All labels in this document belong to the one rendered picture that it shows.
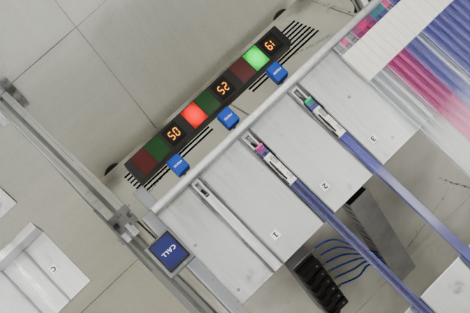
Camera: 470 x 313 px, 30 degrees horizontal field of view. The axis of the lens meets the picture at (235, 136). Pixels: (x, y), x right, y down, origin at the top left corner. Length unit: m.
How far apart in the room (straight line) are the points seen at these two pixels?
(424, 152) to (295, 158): 0.49
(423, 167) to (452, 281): 0.49
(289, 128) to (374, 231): 0.42
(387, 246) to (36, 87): 0.85
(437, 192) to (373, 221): 0.21
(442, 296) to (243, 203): 0.33
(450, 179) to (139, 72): 0.76
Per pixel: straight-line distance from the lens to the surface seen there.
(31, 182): 2.10
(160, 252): 1.32
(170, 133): 1.41
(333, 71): 1.44
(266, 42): 1.46
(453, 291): 1.39
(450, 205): 1.94
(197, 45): 2.16
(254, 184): 1.38
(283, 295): 1.74
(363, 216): 1.71
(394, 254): 1.82
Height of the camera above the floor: 1.82
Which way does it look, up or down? 52 degrees down
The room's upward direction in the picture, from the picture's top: 123 degrees clockwise
